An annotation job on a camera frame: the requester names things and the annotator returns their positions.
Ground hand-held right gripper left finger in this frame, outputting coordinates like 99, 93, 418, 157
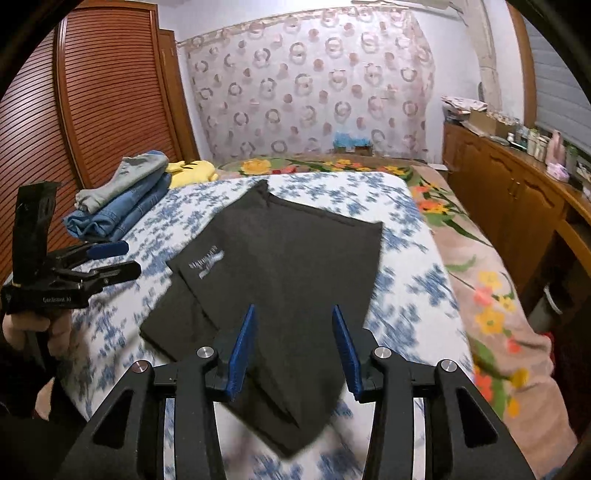
60, 303, 257, 480

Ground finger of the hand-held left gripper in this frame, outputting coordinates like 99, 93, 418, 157
59, 240, 130, 269
69, 260, 142, 293

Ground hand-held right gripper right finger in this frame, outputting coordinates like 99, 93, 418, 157
331, 304, 539, 480

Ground black pants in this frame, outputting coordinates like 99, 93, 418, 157
139, 179, 385, 459

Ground person's left forearm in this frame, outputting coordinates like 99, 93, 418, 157
0, 344, 93, 480

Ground person's left hand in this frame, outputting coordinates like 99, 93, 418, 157
2, 306, 74, 361

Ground folded blue jeans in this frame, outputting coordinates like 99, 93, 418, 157
64, 172, 173, 242

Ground white blue floral bed sheet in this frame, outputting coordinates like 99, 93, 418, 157
59, 173, 476, 480

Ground yellow plush toy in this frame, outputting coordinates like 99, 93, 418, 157
165, 160, 219, 189

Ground pink flowered blanket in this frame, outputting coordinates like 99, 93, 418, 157
217, 154, 579, 468

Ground brown slatted wardrobe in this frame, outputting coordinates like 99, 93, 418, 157
0, 0, 200, 288

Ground cardboard box with blue cloth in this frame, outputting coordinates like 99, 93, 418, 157
333, 131, 375, 157

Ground wooden cabinet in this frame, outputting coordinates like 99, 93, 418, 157
442, 121, 591, 326

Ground patterned folded cloth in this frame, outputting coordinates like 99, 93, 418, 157
441, 95, 491, 114

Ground row of small bottles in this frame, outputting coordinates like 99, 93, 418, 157
505, 117, 555, 161

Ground pink bottle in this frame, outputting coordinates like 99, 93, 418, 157
547, 130, 567, 165

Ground grey window blind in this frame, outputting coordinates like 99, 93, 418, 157
524, 18, 591, 145

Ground ring patterned curtain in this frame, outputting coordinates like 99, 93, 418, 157
178, 6, 437, 163

